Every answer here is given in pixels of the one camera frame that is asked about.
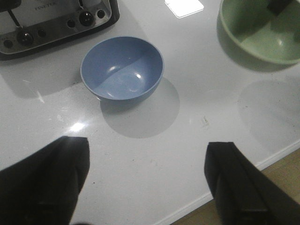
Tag blue bowl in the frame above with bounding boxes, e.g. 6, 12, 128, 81
80, 36, 165, 103

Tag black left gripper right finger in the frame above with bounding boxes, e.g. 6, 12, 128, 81
204, 142, 300, 225

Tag black and chrome four-slot toaster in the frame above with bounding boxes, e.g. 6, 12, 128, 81
0, 0, 120, 60

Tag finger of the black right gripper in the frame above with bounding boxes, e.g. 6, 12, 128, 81
267, 0, 292, 15

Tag green bowl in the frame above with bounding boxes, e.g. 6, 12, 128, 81
219, 0, 300, 65

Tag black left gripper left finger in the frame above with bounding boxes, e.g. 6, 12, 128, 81
0, 136, 90, 225

